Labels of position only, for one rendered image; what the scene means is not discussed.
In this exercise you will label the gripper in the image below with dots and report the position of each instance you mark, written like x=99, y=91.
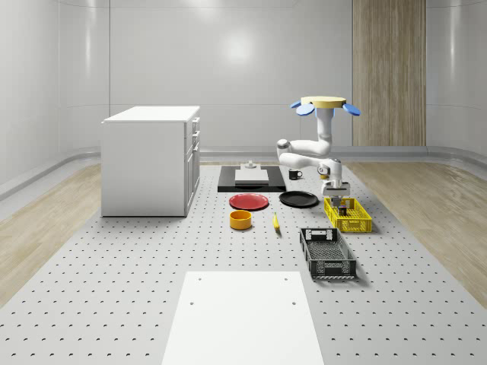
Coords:
x=336, y=189

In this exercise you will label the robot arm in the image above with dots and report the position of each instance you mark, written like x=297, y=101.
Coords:
x=308, y=147

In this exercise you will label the puzzle cube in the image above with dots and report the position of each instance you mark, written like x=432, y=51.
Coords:
x=343, y=210

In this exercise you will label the black plate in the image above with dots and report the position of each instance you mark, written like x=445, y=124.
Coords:
x=298, y=199

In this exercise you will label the yellow basket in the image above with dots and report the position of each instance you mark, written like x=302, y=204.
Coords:
x=357, y=224

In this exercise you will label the black mug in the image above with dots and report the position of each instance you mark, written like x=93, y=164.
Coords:
x=293, y=175

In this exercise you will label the dark grey basket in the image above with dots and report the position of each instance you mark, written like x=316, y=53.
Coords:
x=328, y=252

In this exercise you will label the banana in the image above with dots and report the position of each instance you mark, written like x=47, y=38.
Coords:
x=276, y=222

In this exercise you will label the drone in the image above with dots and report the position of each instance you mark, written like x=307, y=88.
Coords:
x=323, y=102

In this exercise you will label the red plate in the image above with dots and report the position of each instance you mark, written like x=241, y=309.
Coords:
x=249, y=201

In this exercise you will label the yellow bowl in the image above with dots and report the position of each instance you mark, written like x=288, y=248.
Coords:
x=240, y=221

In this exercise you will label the black stove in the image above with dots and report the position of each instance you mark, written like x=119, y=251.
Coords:
x=228, y=180

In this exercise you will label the white board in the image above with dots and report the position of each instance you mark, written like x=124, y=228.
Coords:
x=243, y=323

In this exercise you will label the white cabinet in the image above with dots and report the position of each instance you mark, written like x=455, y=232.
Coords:
x=144, y=167

